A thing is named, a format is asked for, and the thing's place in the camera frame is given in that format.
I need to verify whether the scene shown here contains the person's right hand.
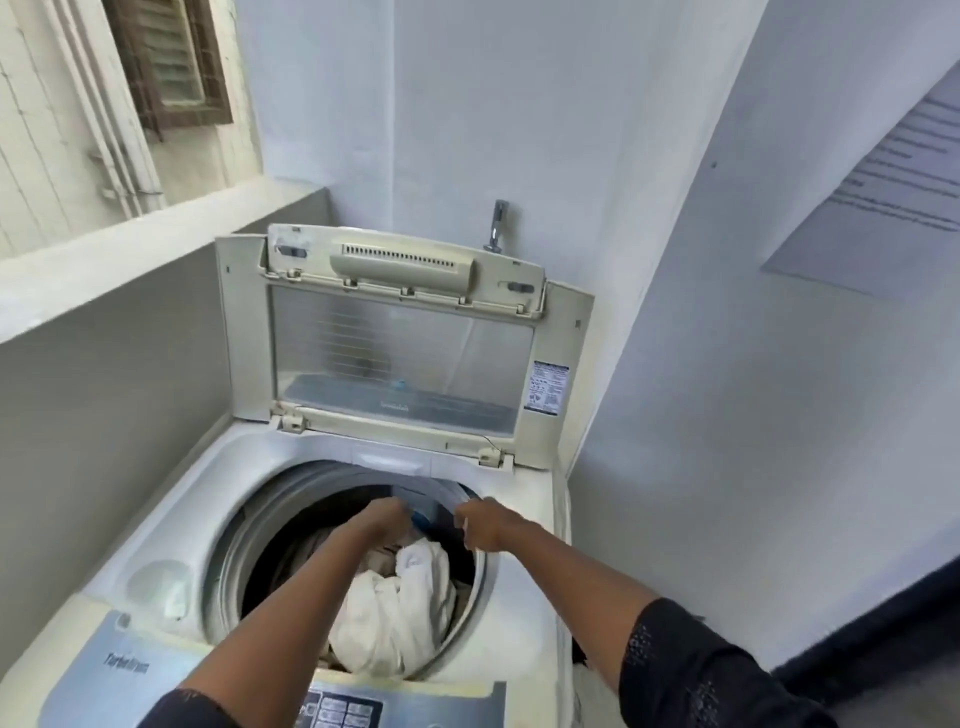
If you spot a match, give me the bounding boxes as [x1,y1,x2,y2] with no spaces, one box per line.
[453,497,526,555]

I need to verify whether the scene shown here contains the person's left hand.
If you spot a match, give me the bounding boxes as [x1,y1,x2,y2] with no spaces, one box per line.
[358,497,412,545]

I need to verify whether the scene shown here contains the white top-load washing machine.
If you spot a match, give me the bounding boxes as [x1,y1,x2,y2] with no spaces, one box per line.
[0,223,595,728]

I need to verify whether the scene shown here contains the white towel bundle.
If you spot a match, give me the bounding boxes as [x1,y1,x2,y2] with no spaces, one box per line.
[326,538,459,680]

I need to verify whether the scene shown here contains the beige clothes sheet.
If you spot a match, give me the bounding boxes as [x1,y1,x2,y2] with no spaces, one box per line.
[258,521,403,601]

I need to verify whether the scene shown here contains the glass washing machine lid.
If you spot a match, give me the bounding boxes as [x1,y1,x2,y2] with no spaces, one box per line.
[215,223,595,472]

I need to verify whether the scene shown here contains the person's left forearm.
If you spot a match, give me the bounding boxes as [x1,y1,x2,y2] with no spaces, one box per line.
[179,524,391,706]

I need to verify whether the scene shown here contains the white drain pipes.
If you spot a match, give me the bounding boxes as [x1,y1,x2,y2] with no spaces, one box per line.
[41,0,166,219]

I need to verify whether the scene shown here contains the printed white paper sheet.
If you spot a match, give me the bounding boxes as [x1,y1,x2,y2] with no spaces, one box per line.
[761,63,960,301]

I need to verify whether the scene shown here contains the brown louvred window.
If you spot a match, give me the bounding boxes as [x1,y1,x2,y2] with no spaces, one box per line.
[101,0,234,140]

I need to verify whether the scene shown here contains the metal wall tap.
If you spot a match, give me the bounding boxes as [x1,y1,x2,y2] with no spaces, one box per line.
[483,199,511,254]

